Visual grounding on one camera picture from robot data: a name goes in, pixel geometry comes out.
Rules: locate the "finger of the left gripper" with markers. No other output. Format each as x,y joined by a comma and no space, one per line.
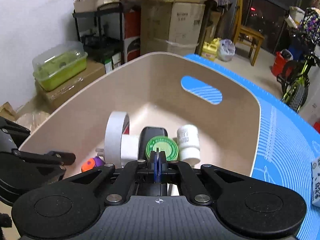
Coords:
55,157

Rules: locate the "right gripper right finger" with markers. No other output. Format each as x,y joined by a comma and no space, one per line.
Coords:
181,174

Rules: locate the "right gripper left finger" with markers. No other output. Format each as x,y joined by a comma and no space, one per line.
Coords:
136,178

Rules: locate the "orange purple toy knife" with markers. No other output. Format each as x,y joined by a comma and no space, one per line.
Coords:
92,163

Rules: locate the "white plug adapter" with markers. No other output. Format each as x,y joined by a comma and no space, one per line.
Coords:
129,149

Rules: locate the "white pill bottle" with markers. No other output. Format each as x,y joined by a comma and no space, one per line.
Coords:
189,144

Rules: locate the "green round tin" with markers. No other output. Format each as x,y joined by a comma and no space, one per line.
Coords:
165,144

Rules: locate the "white tape roll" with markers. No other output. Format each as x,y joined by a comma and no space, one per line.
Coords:
117,123

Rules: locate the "beige plastic storage basket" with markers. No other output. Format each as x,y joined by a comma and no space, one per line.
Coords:
161,90

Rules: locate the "cardboard box under container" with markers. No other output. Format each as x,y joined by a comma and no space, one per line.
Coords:
55,98

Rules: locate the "green lidded plastic container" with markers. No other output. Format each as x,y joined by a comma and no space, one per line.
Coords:
59,64

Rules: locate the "blue silicone mat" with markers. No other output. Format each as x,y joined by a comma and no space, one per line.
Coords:
287,146

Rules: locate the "tissue pack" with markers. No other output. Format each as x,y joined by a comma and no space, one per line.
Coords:
315,168

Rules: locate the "yellow detergent jug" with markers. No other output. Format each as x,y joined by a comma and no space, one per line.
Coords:
210,49

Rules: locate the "black metal shelf rack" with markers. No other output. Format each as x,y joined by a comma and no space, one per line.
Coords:
99,45

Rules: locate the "tied plastic bag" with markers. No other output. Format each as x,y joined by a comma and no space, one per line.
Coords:
226,50

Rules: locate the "green black bicycle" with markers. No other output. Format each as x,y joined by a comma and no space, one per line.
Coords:
294,78

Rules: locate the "lower stacked cardboard box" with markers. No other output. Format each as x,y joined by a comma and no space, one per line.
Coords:
170,27

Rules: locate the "beige tray on shelf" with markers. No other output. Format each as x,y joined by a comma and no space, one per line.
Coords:
91,5

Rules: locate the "wooden chair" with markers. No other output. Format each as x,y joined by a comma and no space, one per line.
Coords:
246,35

